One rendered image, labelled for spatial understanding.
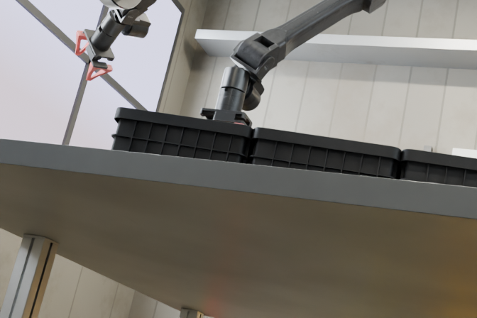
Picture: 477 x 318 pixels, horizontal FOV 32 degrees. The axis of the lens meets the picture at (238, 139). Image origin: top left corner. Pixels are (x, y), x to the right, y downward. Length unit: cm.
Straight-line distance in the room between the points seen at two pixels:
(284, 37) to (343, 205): 83
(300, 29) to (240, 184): 83
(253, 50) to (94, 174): 70
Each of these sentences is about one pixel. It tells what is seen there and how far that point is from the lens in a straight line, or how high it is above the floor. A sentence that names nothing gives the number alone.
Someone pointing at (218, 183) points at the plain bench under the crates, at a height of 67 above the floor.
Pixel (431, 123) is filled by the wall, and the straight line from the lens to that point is 463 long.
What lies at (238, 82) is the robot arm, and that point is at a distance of 180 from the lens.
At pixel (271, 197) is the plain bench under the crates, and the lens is 111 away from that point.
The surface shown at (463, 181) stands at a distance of 164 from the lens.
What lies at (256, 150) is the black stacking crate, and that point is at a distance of 167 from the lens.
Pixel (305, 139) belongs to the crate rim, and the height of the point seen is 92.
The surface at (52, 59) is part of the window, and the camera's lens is 390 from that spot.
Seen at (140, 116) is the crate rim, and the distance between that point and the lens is 174.
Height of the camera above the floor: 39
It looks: 18 degrees up
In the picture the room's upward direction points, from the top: 13 degrees clockwise
